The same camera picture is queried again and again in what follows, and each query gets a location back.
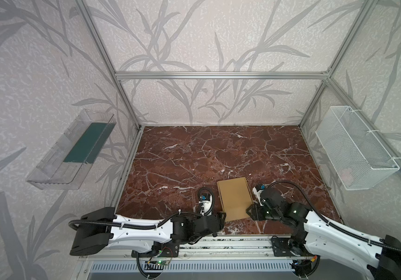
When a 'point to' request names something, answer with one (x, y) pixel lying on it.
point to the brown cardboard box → (235, 198)
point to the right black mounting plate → (294, 246)
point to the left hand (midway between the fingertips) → (223, 219)
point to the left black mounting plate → (167, 249)
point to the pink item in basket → (347, 175)
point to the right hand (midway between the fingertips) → (248, 210)
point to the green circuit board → (162, 262)
